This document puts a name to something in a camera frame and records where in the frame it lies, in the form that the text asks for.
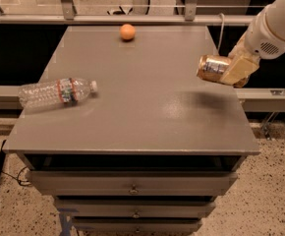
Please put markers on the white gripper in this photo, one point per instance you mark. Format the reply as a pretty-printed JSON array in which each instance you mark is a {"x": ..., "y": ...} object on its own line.
[{"x": 259, "y": 38}]

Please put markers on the orange soda can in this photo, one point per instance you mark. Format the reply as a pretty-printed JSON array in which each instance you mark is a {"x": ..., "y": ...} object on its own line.
[{"x": 212, "y": 67}]

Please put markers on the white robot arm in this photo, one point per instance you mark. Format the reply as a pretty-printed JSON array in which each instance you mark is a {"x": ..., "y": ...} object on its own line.
[{"x": 279, "y": 6}]

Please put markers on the orange fruit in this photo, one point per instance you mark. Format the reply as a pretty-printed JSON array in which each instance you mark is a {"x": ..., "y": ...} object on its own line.
[{"x": 127, "y": 32}]

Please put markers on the grey drawer cabinet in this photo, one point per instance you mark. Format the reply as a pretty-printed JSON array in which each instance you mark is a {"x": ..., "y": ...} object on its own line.
[{"x": 151, "y": 112}]

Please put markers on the clear plastic water bottle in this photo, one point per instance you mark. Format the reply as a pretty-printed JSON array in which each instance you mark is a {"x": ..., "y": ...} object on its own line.
[{"x": 62, "y": 91}]

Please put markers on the top grey drawer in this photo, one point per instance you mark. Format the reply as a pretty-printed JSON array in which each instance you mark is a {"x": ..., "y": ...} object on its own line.
[{"x": 69, "y": 183}]

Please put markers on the grey drawer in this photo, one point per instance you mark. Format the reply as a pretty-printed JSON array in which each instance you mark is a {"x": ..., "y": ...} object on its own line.
[
  {"x": 137, "y": 225},
  {"x": 69, "y": 183},
  {"x": 135, "y": 208}
]

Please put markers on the middle grey drawer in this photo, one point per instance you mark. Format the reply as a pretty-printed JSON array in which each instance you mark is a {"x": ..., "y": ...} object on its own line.
[{"x": 135, "y": 208}]

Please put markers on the bottom grey drawer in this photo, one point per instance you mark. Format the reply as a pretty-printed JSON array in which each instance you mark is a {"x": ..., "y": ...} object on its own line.
[{"x": 137, "y": 225}]

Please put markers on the metal bracket on rail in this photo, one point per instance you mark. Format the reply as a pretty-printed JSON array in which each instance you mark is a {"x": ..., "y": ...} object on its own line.
[{"x": 278, "y": 101}]

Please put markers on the metal railing frame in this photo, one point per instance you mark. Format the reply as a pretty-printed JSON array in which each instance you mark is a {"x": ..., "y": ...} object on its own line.
[{"x": 117, "y": 12}]

